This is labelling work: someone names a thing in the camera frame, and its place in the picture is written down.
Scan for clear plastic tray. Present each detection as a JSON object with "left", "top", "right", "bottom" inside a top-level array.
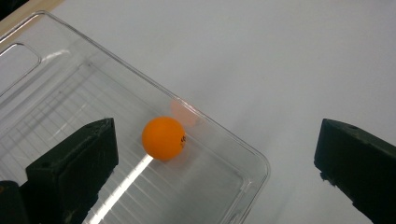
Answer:
[{"left": 0, "top": 9, "right": 271, "bottom": 224}]

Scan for orange ball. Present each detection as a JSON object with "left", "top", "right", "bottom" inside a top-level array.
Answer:
[{"left": 141, "top": 116, "right": 187, "bottom": 162}]

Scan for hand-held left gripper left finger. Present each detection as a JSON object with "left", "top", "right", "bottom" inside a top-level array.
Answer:
[{"left": 19, "top": 117, "right": 120, "bottom": 224}]

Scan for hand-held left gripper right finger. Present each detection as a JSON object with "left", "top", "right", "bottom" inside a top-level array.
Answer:
[{"left": 313, "top": 118, "right": 396, "bottom": 224}]

